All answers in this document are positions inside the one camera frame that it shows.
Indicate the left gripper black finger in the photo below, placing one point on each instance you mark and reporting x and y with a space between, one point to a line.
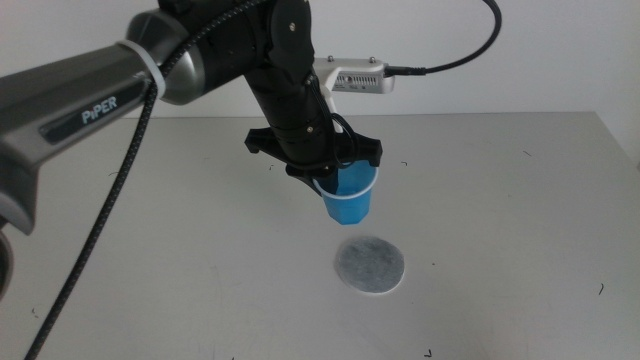
302 176
327 173

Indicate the blue plastic cup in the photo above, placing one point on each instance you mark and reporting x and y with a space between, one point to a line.
350 210

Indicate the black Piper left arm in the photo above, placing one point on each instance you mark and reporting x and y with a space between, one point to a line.
75 95

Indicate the round grey cup mat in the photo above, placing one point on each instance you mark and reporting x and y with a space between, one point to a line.
370 265

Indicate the white zip tie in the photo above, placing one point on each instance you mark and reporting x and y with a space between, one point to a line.
152 70

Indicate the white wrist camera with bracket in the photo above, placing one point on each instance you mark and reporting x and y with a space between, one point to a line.
362 79

